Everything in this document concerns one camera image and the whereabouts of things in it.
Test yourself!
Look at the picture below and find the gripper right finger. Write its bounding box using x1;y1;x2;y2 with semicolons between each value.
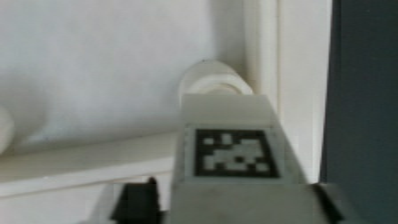
308;182;371;224

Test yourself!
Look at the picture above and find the white square tabletop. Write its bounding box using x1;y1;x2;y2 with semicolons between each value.
0;0;332;198

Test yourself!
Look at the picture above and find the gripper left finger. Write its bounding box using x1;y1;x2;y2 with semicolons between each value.
81;176;165;224

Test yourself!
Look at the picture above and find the white table leg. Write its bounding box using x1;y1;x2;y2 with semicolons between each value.
168;94;326;224

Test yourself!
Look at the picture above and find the white L-shaped fence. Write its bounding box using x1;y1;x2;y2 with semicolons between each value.
0;176;149;224

